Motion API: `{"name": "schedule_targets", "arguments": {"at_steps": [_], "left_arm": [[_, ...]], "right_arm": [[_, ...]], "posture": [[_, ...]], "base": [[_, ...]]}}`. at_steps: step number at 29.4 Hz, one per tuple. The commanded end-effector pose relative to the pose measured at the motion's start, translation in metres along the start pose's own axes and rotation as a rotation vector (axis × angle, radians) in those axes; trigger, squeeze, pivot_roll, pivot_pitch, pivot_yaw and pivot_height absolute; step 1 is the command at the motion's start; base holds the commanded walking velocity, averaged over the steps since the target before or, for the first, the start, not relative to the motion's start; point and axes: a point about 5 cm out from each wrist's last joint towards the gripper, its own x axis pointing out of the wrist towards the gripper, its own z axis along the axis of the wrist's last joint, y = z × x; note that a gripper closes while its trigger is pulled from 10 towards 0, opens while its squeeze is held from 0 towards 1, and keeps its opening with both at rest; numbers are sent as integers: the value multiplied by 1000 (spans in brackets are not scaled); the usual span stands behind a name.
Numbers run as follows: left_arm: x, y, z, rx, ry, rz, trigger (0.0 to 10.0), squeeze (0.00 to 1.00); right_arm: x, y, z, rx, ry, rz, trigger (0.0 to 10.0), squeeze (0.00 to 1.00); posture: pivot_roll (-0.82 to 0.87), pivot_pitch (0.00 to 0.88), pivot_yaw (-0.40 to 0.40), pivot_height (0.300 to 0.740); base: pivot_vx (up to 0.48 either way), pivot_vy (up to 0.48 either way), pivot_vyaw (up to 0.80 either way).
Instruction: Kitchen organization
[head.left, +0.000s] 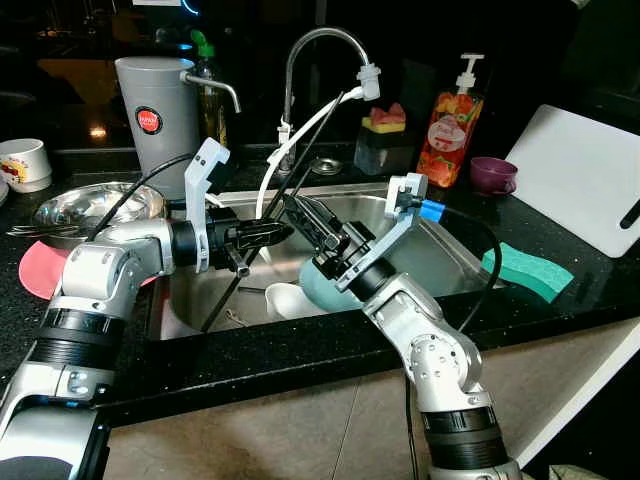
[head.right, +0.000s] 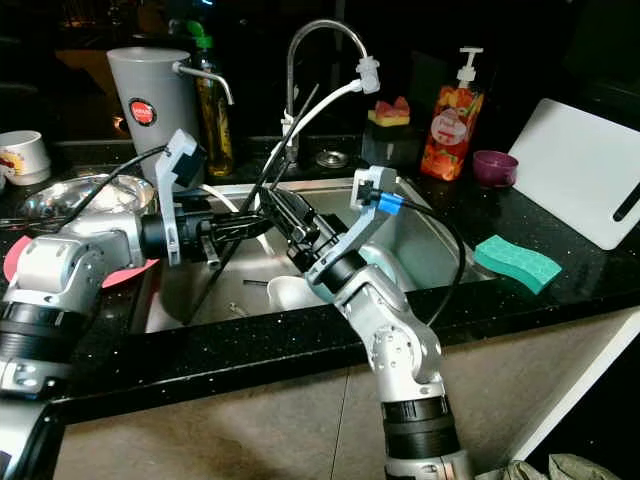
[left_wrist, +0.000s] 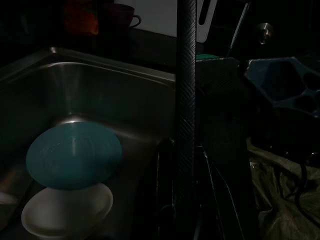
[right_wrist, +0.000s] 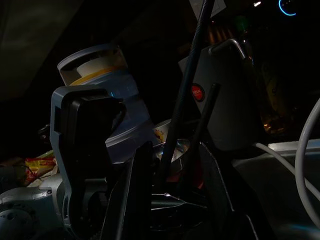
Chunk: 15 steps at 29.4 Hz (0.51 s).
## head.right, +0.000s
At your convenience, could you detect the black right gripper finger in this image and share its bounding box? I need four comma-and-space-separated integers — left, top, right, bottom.
257, 197, 304, 245
259, 187, 320, 234

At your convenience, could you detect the black chopstick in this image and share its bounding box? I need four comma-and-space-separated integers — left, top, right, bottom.
195, 92, 306, 306
185, 83, 321, 328

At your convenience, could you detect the stainless steel bowl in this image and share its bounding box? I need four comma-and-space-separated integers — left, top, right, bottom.
15, 175, 156, 236

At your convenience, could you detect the small white bowl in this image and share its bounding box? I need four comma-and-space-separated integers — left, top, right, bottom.
265, 275, 321, 311

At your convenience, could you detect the round steel countertop cap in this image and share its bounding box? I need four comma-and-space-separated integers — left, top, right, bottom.
315, 150, 351, 169

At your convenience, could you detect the green capped oil bottle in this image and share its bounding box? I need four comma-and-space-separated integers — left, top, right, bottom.
185, 22, 236, 179

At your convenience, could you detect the black sponge holder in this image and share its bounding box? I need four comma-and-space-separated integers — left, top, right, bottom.
363, 122, 421, 171

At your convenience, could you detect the stainless steel sink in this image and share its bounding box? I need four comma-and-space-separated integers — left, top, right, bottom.
145, 177, 496, 336

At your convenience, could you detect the chrome gooseneck faucet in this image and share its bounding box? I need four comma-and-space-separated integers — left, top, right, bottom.
285, 20, 371, 166

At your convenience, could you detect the grey water filter canister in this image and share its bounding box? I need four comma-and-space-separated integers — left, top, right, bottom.
107, 47, 236, 191

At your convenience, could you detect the yellow and red sponge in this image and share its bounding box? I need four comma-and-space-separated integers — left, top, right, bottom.
370, 97, 413, 128

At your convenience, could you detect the orange soap pump bottle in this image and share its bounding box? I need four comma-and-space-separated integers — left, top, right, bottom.
420, 47, 486, 183

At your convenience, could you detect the pink plate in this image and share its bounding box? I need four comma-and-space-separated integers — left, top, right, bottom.
5, 235, 161, 291

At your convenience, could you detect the white printed cup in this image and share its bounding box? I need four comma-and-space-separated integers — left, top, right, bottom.
0, 130, 53, 186

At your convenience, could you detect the purple cup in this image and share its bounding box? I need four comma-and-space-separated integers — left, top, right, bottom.
472, 150, 521, 189

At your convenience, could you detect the teal wavy sponge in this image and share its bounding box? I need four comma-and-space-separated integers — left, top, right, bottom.
473, 235, 564, 296

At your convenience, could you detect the white cutting board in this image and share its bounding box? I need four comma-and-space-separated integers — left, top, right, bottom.
508, 98, 640, 251

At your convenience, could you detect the olive green fabric bundle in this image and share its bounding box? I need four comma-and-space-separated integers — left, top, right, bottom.
500, 455, 626, 480

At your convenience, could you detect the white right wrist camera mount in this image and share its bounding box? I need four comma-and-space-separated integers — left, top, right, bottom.
305, 165, 393, 288

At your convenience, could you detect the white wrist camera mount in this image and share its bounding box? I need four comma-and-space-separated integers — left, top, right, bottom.
305, 165, 393, 288
155, 128, 203, 269

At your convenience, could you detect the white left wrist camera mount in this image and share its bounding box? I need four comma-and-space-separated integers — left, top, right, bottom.
155, 128, 203, 269

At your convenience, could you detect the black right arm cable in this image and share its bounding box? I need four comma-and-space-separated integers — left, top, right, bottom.
370, 190, 468, 331

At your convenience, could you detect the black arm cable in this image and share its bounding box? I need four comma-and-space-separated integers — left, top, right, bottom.
65, 145, 171, 231
370, 190, 468, 331

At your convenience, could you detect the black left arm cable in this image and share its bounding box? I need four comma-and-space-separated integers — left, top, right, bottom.
65, 145, 171, 231

